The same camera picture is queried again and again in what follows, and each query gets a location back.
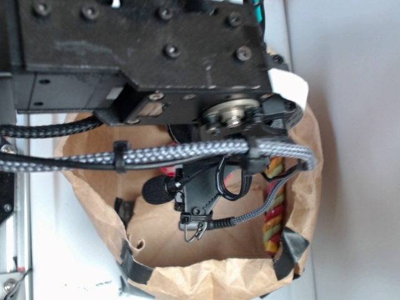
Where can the brown paper bag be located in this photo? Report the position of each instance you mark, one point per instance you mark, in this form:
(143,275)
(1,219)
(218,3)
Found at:
(228,263)

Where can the multicolour twisted rope toy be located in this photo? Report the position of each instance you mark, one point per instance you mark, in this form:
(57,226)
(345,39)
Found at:
(274,215)

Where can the red paper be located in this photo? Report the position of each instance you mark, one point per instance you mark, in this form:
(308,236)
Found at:
(177,171)

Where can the white paper label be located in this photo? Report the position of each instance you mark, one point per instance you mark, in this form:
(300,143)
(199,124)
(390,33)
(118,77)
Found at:
(290,86)

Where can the black metal bracket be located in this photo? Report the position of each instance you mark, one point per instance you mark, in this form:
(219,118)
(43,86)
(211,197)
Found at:
(7,184)

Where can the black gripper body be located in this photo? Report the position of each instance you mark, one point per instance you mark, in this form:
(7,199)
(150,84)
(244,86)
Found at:
(198,67)

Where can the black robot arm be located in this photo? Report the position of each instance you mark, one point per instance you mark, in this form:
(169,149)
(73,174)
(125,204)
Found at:
(9,56)

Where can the small black microphone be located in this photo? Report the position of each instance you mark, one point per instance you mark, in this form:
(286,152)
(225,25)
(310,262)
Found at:
(161,189)

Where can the aluminium frame rail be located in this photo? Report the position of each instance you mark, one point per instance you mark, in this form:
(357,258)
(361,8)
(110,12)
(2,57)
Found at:
(16,254)

